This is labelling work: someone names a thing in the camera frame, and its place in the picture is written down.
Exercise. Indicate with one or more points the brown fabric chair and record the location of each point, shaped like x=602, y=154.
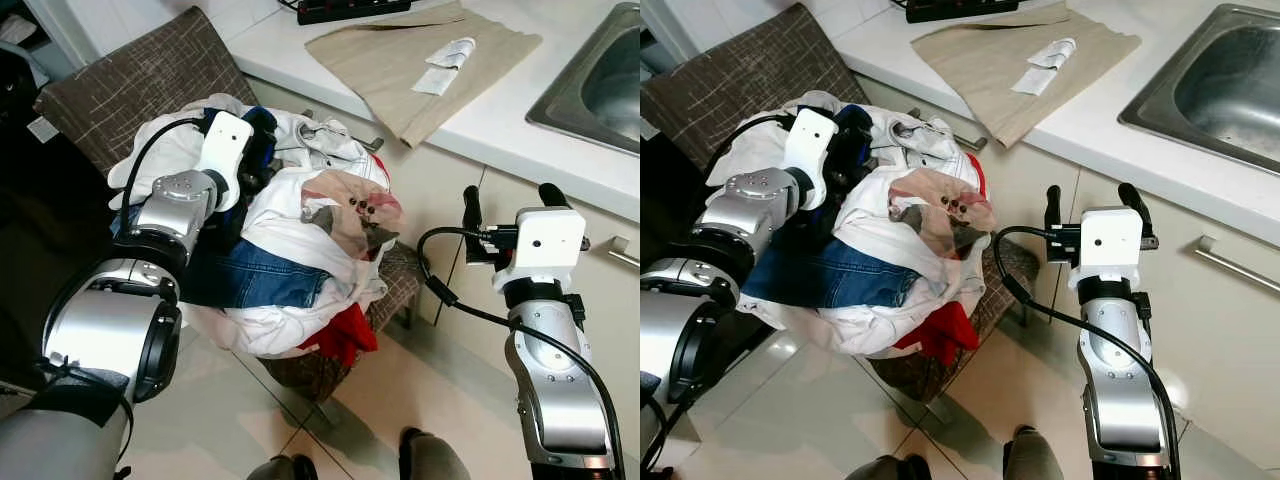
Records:
x=750, y=70
x=140, y=80

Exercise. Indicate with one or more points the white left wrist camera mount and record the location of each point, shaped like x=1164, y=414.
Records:
x=810, y=140
x=226, y=145

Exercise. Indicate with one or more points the sheer pink buttoned garment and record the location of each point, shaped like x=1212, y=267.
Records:
x=930, y=190
x=340, y=190

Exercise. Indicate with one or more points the red garment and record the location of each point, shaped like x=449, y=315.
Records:
x=340, y=335
x=940, y=330

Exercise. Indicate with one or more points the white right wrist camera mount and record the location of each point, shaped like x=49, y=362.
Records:
x=548, y=243
x=1108, y=243

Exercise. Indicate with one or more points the white chair tag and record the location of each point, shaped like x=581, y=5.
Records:
x=43, y=129

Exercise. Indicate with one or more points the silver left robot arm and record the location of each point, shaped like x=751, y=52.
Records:
x=110, y=325
x=742, y=215

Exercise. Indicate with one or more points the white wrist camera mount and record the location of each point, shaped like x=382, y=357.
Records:
x=226, y=145
x=548, y=243
x=810, y=140
x=1108, y=243

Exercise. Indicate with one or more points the beige cloth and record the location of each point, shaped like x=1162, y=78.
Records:
x=390, y=80
x=985, y=75

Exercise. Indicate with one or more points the white grey-trimmed shirt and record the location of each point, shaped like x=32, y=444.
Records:
x=320, y=140
x=925, y=140

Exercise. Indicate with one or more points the white crumpled paper wrapper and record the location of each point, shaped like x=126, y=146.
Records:
x=445, y=62
x=1045, y=62

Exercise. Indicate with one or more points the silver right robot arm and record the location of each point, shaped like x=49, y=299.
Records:
x=555, y=380
x=1115, y=380

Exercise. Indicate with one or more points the blue denim jeans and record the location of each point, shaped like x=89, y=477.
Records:
x=850, y=280
x=260, y=280

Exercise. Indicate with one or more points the robot left leg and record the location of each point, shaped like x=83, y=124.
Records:
x=900, y=468
x=285, y=468

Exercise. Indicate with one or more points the large white garment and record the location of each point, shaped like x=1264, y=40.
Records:
x=890, y=220
x=300, y=215

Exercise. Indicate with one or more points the stainless steel sink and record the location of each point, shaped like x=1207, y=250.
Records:
x=600, y=90
x=1220, y=90

